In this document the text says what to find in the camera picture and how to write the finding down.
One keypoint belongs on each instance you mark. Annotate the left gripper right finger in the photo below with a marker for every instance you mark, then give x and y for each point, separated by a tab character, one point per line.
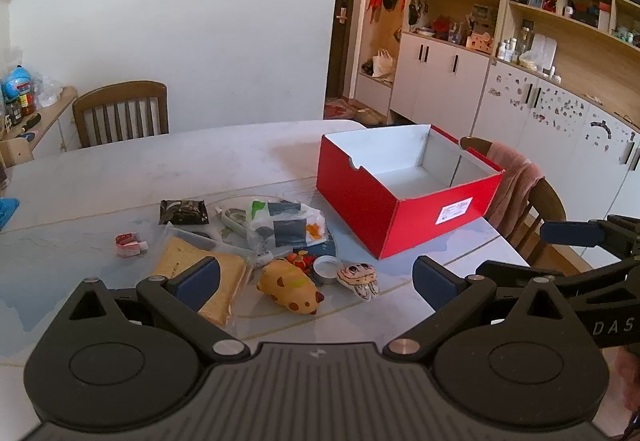
458	304

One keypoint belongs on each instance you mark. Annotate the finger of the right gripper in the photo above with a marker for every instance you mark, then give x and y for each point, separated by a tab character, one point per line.
507	275
612	232

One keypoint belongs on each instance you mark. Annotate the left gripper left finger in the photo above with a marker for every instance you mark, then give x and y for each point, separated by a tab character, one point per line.
174	304

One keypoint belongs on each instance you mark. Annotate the bagged bread slice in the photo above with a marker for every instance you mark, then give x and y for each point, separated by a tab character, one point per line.
180	250

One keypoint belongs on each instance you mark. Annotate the red white small wrapper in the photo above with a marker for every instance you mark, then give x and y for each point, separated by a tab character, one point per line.
129	245

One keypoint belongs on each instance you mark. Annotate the black snack packet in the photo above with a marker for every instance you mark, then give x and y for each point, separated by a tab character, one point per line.
183	212

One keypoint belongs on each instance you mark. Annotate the cartoon face plush keychain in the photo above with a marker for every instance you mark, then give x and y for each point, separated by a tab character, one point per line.
361	279

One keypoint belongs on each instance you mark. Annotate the orange dog squishy toy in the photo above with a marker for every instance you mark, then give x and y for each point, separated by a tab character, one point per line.
289	287

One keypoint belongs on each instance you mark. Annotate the red cardboard box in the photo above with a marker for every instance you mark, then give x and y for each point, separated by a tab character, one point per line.
399	187

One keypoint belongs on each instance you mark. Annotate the small orange toy figure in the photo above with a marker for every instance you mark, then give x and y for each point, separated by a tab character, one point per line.
302	259

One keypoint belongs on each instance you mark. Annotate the small white round tin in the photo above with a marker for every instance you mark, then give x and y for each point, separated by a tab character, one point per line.
326	269

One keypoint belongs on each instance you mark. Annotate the green correction tape dispenser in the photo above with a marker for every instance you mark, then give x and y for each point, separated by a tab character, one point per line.
235	219

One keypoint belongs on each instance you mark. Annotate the person's right hand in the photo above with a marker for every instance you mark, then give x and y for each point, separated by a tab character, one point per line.
627	366

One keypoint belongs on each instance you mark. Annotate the wooden chair with towel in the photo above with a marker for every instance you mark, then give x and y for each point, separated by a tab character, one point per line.
544	205

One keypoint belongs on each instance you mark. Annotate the pink towel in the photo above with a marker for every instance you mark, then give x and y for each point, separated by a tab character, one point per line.
520	176

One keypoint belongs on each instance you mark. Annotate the blue cloth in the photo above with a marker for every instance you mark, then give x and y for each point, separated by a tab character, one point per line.
8	206

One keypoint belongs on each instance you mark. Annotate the red doormat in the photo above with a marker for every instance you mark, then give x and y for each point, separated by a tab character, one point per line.
340	108

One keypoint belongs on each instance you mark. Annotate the low wooden side cabinet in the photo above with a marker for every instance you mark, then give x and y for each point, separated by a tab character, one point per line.
50	131

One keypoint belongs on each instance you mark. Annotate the white tote bag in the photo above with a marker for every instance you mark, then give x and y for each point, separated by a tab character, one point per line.
383	64

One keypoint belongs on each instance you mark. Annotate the dark entrance door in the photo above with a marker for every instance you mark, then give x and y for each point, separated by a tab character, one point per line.
343	47

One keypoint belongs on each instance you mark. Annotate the wooden chair at wall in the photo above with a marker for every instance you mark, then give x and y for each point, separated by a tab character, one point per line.
121	112

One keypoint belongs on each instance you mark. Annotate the white wall cabinet unit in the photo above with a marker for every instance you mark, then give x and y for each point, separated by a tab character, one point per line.
558	80

